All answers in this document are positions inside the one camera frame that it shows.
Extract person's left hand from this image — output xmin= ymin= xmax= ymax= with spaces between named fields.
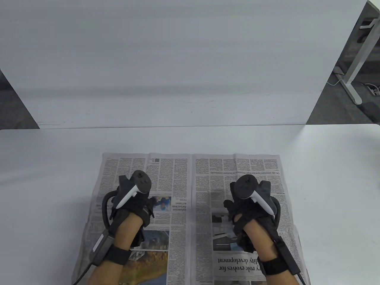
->
xmin=110 ymin=195 xmax=156 ymax=238

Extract person's right hand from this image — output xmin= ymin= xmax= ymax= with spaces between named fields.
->
xmin=223 ymin=196 xmax=268 ymax=236

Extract printed newspaper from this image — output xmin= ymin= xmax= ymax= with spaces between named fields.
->
xmin=71 ymin=152 xmax=311 ymax=285

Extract person's right forearm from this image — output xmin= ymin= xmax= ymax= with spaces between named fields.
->
xmin=243 ymin=220 xmax=297 ymax=285

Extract white and black right controller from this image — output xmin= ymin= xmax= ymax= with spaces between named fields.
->
xmin=230 ymin=175 xmax=278 ymax=216

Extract white and black controller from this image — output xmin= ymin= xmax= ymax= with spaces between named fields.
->
xmin=115 ymin=170 xmax=152 ymax=210
xmin=230 ymin=175 xmax=278 ymax=216

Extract white and black left controller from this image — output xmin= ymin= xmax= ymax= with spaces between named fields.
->
xmin=115 ymin=170 xmax=152 ymax=210

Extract white backdrop board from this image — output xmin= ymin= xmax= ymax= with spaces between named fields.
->
xmin=0 ymin=0 xmax=368 ymax=129

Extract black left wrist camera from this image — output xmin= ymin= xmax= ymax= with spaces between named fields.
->
xmin=131 ymin=229 xmax=146 ymax=248

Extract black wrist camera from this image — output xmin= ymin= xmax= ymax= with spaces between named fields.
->
xmin=236 ymin=230 xmax=257 ymax=253
xmin=131 ymin=229 xmax=146 ymax=248

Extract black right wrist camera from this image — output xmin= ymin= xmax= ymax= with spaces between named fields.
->
xmin=236 ymin=230 xmax=257 ymax=253

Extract black right camera cable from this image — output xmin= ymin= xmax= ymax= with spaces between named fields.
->
xmin=269 ymin=197 xmax=307 ymax=285

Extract black left wrist strap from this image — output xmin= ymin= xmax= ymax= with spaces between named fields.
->
xmin=91 ymin=230 xmax=131 ymax=266

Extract black wrist strap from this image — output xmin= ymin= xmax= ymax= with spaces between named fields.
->
xmin=258 ymin=237 xmax=301 ymax=278
xmin=91 ymin=230 xmax=131 ymax=266

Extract black right wrist strap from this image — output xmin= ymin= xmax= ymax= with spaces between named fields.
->
xmin=258 ymin=237 xmax=301 ymax=278

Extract white table leg frame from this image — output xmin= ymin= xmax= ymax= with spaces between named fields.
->
xmin=333 ymin=0 xmax=380 ymax=105

